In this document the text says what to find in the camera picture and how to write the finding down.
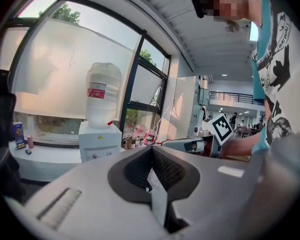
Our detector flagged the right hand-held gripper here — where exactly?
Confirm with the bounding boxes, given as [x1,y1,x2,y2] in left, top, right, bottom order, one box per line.
[161,112,235,159]

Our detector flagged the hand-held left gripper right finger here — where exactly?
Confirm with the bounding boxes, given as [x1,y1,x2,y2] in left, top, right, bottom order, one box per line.
[146,145,268,240]

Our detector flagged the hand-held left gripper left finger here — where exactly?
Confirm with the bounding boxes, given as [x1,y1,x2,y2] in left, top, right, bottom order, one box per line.
[4,145,171,240]

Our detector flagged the person's left forearm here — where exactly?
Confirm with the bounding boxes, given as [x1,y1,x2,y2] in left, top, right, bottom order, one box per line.
[228,131,300,240]

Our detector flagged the person's right forearm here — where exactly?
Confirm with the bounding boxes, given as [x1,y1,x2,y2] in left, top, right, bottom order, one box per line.
[218,130,266,160]

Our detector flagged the red and white bundle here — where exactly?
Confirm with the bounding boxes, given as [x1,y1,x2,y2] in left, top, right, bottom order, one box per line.
[142,129,159,146]

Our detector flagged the white window ledge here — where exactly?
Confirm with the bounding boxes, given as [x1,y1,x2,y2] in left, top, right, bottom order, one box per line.
[8,139,84,183]

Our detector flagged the white water dispenser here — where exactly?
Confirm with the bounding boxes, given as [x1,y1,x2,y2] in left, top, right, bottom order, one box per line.
[78,120,123,164]

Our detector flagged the small white window sheet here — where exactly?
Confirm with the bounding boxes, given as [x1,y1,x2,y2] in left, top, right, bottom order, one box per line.
[129,62,166,105]

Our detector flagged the black balcony railing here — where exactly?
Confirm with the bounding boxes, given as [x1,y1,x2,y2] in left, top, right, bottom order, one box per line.
[209,90,265,107]

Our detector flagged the pink cylindrical container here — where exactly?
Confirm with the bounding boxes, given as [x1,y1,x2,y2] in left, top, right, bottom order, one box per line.
[26,134,35,150]

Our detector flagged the clear water dispenser bottle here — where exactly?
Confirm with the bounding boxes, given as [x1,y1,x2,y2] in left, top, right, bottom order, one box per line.
[85,62,123,129]

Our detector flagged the blue carton box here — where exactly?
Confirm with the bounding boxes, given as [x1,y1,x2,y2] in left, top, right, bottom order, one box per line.
[12,121,26,151]

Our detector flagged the black office chair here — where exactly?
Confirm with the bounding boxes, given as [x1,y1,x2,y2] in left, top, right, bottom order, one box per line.
[0,68,26,203]

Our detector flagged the person's teal printed t-shirt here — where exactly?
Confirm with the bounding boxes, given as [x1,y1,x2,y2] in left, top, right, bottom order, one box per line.
[250,0,300,158]

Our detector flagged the large white window sheet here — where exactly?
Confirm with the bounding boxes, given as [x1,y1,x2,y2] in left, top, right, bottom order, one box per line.
[14,17,144,121]

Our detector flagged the person's head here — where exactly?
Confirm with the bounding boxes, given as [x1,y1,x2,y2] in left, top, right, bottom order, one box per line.
[198,0,263,28]

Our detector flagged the grey wall cabinet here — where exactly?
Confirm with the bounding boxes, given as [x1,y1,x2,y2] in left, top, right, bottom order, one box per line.
[197,87,211,108]

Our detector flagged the black window frame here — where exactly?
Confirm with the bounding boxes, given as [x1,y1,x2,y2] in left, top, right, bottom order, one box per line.
[3,0,172,150]

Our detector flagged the black head-worn camera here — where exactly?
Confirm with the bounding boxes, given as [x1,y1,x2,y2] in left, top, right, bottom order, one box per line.
[190,0,207,19]

